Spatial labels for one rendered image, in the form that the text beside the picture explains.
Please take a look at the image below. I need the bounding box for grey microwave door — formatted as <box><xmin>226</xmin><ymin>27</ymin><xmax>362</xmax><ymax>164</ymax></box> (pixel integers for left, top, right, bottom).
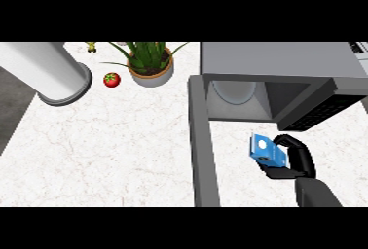
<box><xmin>186</xmin><ymin>75</ymin><xmax>222</xmax><ymax>208</ymax></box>

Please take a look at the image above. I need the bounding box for green potted plant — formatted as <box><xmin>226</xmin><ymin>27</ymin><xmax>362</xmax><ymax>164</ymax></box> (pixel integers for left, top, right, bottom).
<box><xmin>99</xmin><ymin>42</ymin><xmax>189</xmax><ymax>89</ymax></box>

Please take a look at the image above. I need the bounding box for blue milk carton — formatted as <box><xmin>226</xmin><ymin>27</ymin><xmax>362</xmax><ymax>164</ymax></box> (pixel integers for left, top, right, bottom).
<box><xmin>247</xmin><ymin>132</ymin><xmax>290</xmax><ymax>169</ymax></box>

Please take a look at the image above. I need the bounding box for grey microwave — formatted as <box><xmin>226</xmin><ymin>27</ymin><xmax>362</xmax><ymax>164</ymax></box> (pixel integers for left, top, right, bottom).
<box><xmin>199</xmin><ymin>42</ymin><xmax>368</xmax><ymax>132</ymax></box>

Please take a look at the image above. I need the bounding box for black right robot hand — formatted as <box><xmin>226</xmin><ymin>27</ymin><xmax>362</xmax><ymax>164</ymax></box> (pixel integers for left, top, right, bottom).
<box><xmin>257</xmin><ymin>133</ymin><xmax>318</xmax><ymax>180</ymax></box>

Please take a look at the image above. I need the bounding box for white cylindrical appliance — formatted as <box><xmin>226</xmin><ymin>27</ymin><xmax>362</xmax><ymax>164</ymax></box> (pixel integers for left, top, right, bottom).
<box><xmin>0</xmin><ymin>42</ymin><xmax>93</xmax><ymax>107</ymax></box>

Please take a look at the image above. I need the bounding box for red tomato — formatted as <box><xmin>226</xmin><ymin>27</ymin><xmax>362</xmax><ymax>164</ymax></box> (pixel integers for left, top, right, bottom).
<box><xmin>102</xmin><ymin>72</ymin><xmax>123</xmax><ymax>89</ymax></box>

